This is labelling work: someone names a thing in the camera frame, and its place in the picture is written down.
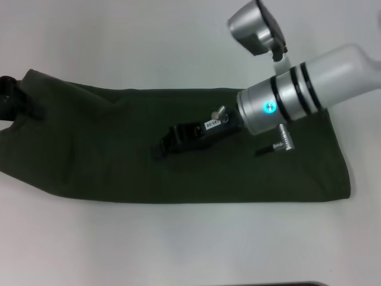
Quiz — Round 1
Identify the dark green printed t-shirt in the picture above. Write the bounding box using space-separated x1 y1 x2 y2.
0 69 357 206

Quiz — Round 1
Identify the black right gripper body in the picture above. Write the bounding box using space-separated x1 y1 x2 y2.
190 107 248 147

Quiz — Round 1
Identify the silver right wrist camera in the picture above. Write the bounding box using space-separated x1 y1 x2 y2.
227 0 291 75

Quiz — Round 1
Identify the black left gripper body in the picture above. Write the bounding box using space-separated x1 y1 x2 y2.
0 75 29 122

